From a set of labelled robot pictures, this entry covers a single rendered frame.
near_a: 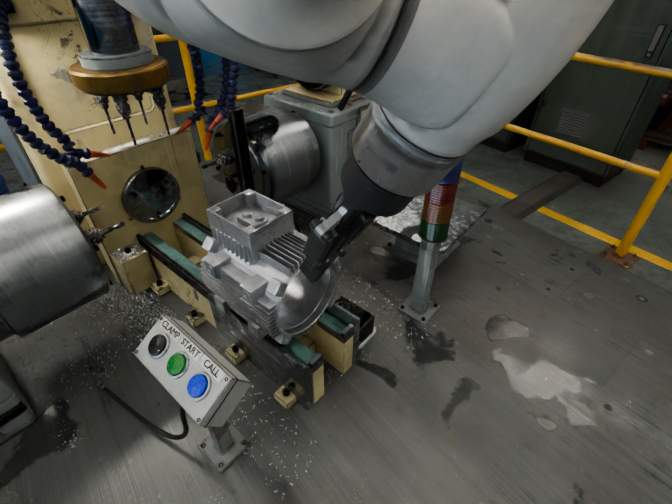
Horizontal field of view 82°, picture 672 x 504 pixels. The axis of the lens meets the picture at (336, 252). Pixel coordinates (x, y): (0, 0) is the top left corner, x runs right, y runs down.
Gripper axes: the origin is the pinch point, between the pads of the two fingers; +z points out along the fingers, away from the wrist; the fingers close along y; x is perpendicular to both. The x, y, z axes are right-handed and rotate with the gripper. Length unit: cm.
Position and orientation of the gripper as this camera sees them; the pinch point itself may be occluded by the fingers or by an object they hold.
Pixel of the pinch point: (317, 262)
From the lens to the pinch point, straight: 52.2
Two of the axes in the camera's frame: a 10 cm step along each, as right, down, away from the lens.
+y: -6.7, 4.5, -5.9
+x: 6.4, 7.5, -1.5
